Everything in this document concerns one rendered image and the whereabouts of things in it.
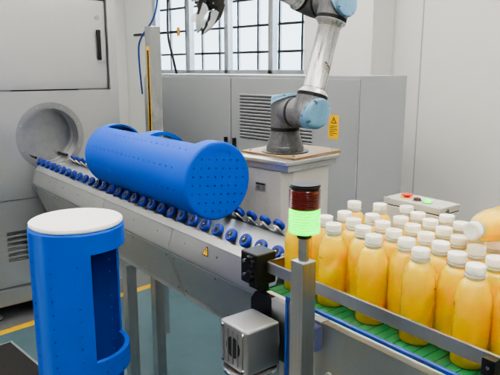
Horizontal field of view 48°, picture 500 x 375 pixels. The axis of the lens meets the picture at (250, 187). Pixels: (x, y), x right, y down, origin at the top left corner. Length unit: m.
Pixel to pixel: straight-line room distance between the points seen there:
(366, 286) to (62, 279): 0.87
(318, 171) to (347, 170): 1.16
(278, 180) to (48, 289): 0.91
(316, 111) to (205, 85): 2.20
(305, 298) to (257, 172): 1.09
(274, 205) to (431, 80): 2.57
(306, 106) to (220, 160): 0.37
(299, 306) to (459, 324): 0.32
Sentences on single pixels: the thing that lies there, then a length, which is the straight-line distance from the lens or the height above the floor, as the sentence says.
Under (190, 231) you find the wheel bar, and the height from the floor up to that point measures 0.93.
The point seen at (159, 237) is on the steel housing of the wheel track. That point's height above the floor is 0.86.
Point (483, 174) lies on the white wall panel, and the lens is 4.37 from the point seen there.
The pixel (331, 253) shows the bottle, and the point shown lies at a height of 1.04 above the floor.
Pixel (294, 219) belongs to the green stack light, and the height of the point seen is 1.19.
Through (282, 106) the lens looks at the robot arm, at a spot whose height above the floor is 1.34.
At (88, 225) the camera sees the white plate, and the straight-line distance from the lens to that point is 1.71.
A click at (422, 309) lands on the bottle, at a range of 1.27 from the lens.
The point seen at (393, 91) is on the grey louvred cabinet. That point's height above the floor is 1.35.
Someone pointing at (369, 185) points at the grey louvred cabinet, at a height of 0.79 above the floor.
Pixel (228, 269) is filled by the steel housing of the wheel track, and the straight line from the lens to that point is 1.80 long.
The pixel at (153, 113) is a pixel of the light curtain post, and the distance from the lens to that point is 3.01.
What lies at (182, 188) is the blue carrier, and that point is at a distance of 1.94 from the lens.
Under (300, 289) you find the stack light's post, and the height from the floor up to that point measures 1.04.
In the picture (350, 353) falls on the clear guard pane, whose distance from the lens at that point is 1.27.
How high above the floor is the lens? 1.48
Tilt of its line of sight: 12 degrees down
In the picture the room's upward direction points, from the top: straight up
